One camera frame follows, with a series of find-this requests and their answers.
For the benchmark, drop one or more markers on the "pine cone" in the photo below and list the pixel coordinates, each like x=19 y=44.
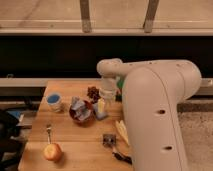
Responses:
x=93 y=94

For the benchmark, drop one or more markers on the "black handled brush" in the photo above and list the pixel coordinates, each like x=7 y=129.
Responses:
x=109 y=141

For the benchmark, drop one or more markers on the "black chair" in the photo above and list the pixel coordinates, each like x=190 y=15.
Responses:
x=8 y=128

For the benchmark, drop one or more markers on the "white cup blue inside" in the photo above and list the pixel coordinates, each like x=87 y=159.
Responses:
x=54 y=102

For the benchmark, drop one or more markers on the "blue sponge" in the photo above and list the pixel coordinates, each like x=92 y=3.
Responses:
x=100 y=115

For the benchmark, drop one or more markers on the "dark red bowl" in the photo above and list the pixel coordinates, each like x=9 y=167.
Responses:
x=89 y=120

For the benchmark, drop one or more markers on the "red yellow apple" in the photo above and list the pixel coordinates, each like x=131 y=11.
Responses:
x=52 y=152

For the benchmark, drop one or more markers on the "crumpled blue white cloth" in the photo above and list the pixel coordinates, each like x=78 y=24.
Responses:
x=79 y=110

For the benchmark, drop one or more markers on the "banana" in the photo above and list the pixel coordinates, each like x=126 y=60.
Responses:
x=120 y=126

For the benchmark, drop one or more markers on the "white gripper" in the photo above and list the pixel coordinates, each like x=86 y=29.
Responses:
x=108 y=88

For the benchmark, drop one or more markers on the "green plastic tray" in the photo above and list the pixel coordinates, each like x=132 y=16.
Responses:
x=119 y=89

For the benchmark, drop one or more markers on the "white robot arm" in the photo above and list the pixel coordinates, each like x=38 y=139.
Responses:
x=150 y=94

